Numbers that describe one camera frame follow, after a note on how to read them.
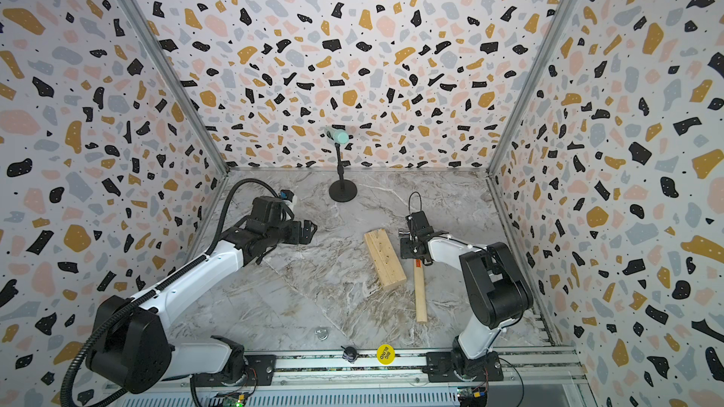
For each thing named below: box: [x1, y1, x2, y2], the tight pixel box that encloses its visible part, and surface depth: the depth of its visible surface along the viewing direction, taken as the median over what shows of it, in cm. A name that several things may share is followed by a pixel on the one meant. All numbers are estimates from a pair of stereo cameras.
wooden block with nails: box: [363, 227, 407, 291], surface depth 92 cm
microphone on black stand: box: [324, 126, 358, 203], surface depth 115 cm
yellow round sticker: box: [376, 343, 396, 366], surface depth 78 cm
